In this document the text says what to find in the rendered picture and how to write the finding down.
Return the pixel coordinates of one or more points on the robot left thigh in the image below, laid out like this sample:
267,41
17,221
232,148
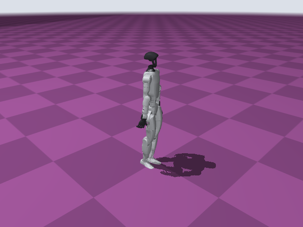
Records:
158,117

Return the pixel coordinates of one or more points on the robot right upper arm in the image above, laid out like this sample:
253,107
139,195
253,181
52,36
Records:
146,85

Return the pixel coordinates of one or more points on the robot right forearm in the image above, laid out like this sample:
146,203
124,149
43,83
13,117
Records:
145,107

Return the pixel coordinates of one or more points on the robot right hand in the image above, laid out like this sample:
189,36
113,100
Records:
142,122

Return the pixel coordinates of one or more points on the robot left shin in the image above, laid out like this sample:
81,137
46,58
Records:
154,143

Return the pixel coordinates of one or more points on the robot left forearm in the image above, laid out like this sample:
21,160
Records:
158,99

